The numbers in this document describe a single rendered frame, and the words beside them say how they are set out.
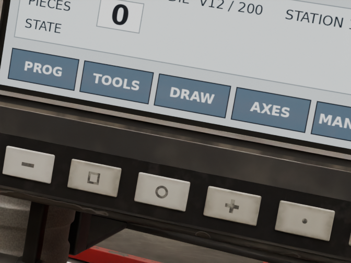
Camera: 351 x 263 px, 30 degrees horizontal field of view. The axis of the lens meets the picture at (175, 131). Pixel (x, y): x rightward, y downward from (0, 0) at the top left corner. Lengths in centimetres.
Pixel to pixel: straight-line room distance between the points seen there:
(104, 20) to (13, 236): 25
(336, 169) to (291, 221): 5
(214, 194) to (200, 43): 11
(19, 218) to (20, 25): 21
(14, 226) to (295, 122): 29
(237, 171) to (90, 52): 13
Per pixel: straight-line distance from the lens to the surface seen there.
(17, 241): 63
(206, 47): 46
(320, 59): 45
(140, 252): 137
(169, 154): 46
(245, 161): 45
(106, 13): 47
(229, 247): 85
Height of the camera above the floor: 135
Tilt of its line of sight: 5 degrees down
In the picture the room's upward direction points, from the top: 10 degrees clockwise
